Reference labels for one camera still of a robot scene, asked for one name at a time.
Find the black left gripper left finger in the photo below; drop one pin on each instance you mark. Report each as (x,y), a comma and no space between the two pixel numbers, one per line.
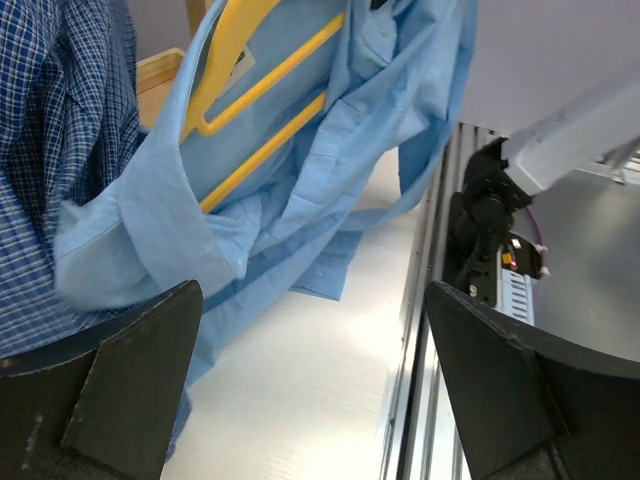
(125,412)

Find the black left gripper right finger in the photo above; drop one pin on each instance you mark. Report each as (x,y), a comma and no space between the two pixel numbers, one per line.
(502,403)

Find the light blue shirt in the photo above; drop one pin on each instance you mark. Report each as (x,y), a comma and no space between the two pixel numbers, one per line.
(394,95)

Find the yellow hanger of blue shirt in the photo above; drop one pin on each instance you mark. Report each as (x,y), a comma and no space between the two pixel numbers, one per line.
(260,81)

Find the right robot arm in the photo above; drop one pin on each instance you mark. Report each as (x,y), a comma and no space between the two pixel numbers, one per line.
(506,175)

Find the blue plaid shirt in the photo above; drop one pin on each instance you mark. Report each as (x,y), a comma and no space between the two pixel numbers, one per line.
(69,126)

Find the wooden clothes rack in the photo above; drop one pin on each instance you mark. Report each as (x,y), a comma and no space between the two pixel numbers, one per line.
(164,29)

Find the aluminium rail base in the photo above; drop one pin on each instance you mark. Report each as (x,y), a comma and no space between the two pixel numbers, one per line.
(420,436)

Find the white slotted cable duct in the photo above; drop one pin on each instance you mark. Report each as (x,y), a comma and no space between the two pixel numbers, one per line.
(515,296)

